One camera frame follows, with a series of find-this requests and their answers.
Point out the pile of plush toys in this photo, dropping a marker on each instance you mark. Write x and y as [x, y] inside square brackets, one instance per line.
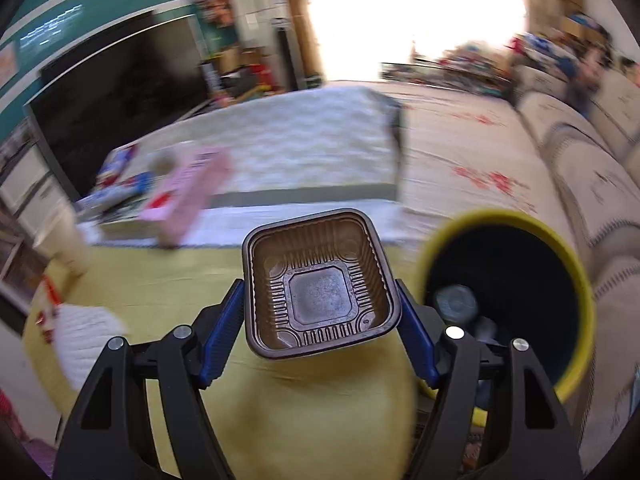
[554, 65]

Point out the white foam fruit net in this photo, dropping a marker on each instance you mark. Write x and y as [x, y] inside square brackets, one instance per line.
[79, 335]

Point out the yellow rim black trash bin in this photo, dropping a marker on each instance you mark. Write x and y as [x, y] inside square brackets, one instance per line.
[528, 281]

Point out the white blue tube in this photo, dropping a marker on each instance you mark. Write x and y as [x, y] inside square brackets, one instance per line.
[115, 194]

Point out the grey chevron tablecloth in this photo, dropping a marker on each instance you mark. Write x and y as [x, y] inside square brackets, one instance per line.
[291, 155]

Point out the white paper cup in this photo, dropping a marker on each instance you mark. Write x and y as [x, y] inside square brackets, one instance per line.
[59, 238]

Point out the white drawer cabinet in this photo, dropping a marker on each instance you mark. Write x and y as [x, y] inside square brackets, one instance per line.
[29, 188]

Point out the blue box on red tray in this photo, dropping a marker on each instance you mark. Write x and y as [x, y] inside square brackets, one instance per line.
[114, 165]

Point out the large black television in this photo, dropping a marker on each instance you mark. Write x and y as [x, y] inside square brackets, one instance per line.
[124, 91]

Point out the floral bed sheet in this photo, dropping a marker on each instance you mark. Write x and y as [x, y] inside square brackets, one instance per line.
[463, 153]

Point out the beige sofa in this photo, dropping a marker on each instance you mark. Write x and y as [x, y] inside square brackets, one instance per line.
[594, 160]

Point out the red fire extinguisher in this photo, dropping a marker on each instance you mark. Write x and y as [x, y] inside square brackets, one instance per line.
[264, 77]

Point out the white pill bottle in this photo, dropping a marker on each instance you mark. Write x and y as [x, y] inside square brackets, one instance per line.
[167, 159]

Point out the pink strawberry milk carton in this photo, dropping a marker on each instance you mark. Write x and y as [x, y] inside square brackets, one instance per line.
[178, 199]

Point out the brown plastic tray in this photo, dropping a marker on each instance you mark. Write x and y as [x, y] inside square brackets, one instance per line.
[315, 284]

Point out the yellow patterned tablecloth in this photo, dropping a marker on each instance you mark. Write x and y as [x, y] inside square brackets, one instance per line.
[345, 414]

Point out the green floral box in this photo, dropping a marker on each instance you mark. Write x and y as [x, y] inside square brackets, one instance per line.
[123, 222]

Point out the red snack wrapper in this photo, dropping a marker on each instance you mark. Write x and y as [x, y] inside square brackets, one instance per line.
[47, 302]

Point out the pink artificial flowers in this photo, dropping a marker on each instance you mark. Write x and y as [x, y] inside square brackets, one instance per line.
[217, 12]

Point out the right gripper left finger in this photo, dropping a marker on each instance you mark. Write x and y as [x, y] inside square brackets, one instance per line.
[109, 433]

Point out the cluttered low glass shelf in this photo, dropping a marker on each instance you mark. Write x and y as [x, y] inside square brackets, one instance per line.
[471, 68]

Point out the black tower fan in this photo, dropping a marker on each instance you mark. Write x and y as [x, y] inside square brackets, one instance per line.
[286, 42]

